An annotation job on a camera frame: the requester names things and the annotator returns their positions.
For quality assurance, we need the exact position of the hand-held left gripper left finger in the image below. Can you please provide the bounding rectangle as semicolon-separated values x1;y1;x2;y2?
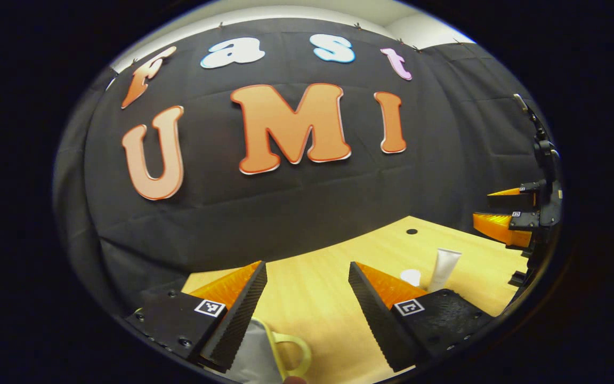
126;260;268;374

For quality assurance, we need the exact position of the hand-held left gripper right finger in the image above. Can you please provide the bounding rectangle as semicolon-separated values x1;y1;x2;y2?
348;261;494;373

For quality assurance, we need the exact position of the cream suitcase with handles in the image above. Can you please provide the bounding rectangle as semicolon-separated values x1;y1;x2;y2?
227;318;313;384

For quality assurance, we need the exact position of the white pump bottle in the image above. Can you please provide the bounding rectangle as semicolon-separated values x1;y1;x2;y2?
400;268;423;289

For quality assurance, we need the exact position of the white squeeze tube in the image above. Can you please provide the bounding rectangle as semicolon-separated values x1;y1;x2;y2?
427;248;463;293

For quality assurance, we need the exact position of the black backdrop cloth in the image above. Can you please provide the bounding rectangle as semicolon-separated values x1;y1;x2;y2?
54;16;558;321

